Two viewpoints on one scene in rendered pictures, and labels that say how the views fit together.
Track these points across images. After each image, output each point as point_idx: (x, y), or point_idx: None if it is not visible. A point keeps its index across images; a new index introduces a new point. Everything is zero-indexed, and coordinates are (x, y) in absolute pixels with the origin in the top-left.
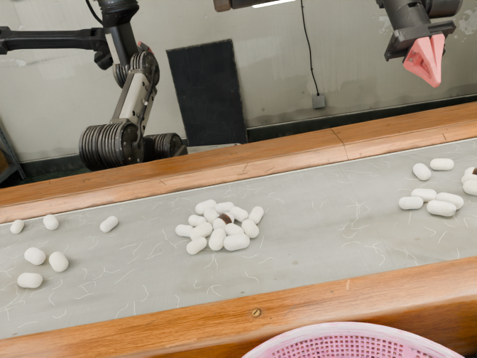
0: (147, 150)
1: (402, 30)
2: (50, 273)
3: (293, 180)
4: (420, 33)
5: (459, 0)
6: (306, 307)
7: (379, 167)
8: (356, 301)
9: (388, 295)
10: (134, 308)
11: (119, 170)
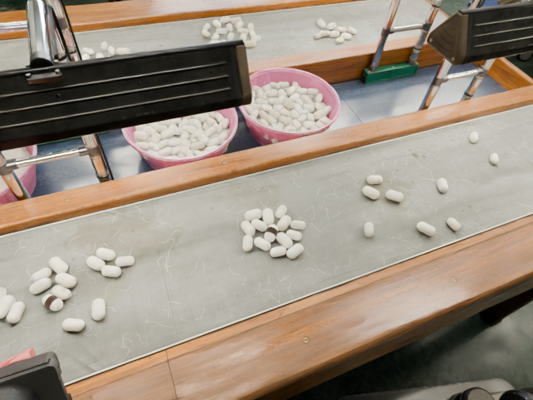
0: None
1: (41, 363)
2: None
3: (225, 305)
4: (15, 366)
5: None
6: (201, 167)
7: (134, 333)
8: (177, 171)
9: (162, 175)
10: (295, 175)
11: (432, 301)
